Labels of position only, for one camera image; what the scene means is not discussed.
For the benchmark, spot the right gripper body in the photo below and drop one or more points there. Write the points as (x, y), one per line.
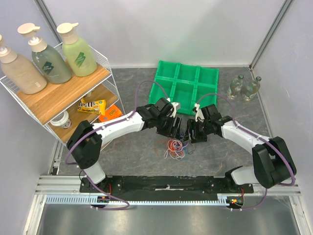
(191, 130)

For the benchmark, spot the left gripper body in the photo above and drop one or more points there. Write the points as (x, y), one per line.
(165, 126)

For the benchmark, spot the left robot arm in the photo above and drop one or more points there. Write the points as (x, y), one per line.
(86, 142)

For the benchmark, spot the green compartment bin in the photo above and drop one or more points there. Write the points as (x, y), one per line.
(185, 84)

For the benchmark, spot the orange snack box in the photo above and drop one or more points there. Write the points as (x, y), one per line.
(111, 113)

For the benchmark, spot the yellow candy bag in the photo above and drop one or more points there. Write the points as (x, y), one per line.
(95, 107)

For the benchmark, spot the right clear glass bottle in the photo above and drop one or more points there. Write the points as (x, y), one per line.
(251, 89)

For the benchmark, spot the light green pump bottle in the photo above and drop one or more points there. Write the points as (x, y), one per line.
(76, 50)

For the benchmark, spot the dark green pump bottle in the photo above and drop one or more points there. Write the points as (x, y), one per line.
(47, 59)

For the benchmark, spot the beige pump bottle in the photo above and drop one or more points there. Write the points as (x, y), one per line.
(20, 70)

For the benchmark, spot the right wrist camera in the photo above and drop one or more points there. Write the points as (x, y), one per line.
(198, 113)

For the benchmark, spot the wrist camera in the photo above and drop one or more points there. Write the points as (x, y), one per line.
(198, 113)
(173, 111)

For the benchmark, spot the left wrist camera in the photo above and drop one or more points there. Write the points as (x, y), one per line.
(173, 111)

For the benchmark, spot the grey slotted cable duct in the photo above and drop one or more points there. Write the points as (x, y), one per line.
(98, 200)

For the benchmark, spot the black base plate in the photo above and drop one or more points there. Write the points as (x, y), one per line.
(171, 187)

